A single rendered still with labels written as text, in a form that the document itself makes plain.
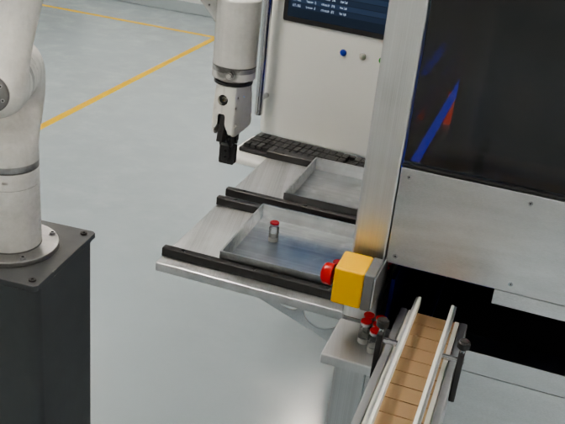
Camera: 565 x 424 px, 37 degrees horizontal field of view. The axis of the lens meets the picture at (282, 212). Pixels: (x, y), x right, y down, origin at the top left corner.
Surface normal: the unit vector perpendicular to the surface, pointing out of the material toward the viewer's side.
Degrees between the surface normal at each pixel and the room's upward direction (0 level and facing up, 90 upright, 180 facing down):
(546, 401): 90
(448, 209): 90
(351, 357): 0
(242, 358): 0
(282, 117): 90
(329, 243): 0
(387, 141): 90
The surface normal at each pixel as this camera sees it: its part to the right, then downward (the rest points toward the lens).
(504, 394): -0.33, 0.38
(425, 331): 0.10, -0.90
